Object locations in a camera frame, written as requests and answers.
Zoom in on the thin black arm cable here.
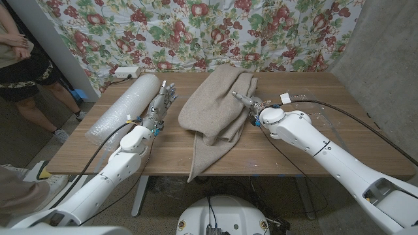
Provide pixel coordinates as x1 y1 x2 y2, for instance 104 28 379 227
78 133 156 227
257 125 329 226

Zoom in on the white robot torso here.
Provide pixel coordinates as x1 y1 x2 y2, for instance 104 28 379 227
176 195 270 235

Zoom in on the clear plastic clamshell container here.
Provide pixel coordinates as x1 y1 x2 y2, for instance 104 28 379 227
287 87 334 132

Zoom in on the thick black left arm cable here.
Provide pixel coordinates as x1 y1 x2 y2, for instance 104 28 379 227
48 119 142 210

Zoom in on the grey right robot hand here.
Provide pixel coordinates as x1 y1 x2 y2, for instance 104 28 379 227
231 91 272 127

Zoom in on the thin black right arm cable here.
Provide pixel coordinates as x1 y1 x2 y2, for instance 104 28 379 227
257 125 329 226

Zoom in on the grey table leg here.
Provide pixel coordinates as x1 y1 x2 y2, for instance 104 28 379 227
131 176 150 218
295 176 316 221

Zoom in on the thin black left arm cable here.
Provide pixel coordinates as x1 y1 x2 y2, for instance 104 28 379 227
78 133 156 227

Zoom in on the floral fruit print backdrop cloth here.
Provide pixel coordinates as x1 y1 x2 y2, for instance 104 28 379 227
35 0 366 94

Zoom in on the seated person in beige trousers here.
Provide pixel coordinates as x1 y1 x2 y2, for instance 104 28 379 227
0 163 69 226

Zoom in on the blue object on floor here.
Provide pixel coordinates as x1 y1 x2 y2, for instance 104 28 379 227
71 88 89 101

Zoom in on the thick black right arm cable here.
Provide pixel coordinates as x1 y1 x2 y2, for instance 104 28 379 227
289 99 418 167

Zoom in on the white power strip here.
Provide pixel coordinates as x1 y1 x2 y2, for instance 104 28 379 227
114 67 142 79

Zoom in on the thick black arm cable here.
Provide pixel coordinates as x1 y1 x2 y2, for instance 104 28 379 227
289 99 418 167
48 119 142 210

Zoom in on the standing person in dark shorts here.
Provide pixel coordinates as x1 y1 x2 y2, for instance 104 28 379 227
0 3 88 144

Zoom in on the bubble wrap roll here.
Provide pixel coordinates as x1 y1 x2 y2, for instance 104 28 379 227
85 73 161 151

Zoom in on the beige wool coat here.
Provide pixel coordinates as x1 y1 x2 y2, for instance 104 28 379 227
178 63 259 183

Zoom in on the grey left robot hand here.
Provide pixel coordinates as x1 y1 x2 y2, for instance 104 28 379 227
140 80 179 131

